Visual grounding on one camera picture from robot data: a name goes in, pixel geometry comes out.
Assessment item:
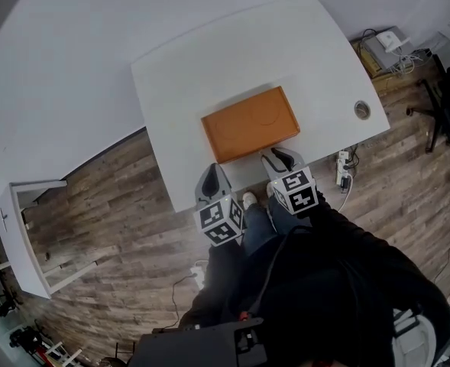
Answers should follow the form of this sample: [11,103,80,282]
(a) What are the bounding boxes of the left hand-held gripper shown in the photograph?
[193,162,248,248]

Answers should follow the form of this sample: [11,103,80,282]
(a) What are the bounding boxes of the black tripod stand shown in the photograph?
[0,269,24,319]

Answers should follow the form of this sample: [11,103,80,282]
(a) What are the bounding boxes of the person's left shoe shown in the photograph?
[242,191,260,210]

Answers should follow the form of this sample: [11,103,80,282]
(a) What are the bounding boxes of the round desk cable grommet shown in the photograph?
[354,99,371,121]

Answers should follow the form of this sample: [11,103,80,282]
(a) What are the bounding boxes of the person's left forearm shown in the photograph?
[178,239,248,328]

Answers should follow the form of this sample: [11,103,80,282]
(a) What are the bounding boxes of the white side table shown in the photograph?
[0,180,98,300]

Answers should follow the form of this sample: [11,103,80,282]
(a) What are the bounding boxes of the white pack with black strap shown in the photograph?
[391,307,439,367]

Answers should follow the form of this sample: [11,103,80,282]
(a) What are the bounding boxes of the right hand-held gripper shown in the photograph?
[259,146,321,216]

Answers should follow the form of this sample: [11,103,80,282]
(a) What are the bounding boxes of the orange storage box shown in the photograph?
[200,86,301,165]

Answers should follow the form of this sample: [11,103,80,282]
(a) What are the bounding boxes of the cardboard box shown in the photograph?
[351,38,393,91]

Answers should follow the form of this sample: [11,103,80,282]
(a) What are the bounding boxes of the person's blue jeans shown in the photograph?
[242,195,313,258]

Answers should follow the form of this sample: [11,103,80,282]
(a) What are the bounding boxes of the person's black jacket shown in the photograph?
[224,223,401,367]

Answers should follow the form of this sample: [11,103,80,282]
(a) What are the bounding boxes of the person's right forearm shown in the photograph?
[304,189,450,343]

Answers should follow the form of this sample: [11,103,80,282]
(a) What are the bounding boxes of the white router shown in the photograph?
[375,31,411,55]

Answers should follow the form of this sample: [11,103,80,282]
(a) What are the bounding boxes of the black chest-mounted box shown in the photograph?
[128,317,268,367]

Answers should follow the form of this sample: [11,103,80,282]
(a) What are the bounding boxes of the white metal rack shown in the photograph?
[37,340,83,367]

